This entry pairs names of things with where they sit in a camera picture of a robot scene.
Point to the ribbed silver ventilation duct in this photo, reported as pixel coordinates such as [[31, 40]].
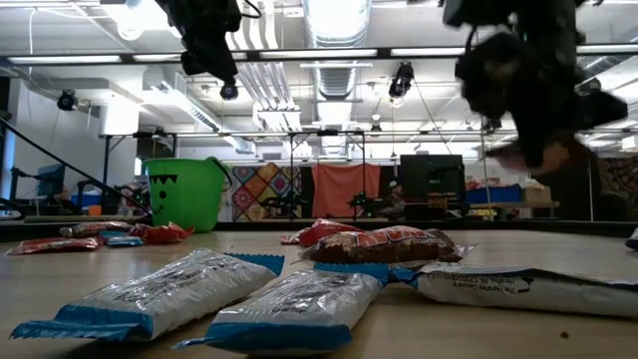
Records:
[[336, 80]]

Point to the colourful patchwork quilt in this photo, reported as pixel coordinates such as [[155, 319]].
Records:
[[249, 194]]

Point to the black partition panel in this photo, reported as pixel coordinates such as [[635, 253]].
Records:
[[563, 199]]

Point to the blue storage bin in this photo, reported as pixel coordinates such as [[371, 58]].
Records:
[[498, 194]]

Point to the black background rig frame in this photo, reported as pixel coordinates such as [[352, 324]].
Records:
[[105, 164]]

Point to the green plastic monster bucket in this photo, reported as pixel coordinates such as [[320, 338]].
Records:
[[189, 199]]

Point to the wood-pattern partition panel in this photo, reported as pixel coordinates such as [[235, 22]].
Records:
[[623, 184]]

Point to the brown cardboard box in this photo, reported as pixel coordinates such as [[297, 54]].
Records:
[[537, 194]]

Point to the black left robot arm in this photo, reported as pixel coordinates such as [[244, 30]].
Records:
[[167, 5]]

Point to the thin black diagonal rod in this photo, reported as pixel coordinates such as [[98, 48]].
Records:
[[75, 166]]

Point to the black aluminium table frame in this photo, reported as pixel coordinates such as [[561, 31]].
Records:
[[488, 226]]

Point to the black overhead light beam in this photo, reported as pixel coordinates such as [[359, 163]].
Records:
[[384, 52]]

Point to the red candy packet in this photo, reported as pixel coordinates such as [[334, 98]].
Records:
[[324, 230], [162, 233], [55, 245]]

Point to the orange hanging cloth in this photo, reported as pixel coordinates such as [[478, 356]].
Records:
[[344, 184]]

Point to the black background robot arm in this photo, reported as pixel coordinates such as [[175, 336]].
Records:
[[361, 202], [286, 202]]

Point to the person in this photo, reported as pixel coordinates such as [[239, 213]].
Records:
[[394, 193]]

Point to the black monitor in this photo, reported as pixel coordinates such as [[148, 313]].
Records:
[[431, 174]]

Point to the black ceiling-hung camera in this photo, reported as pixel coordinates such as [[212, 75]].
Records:
[[401, 80], [67, 100], [229, 92]]

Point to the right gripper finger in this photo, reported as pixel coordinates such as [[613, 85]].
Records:
[[531, 149], [557, 147]]

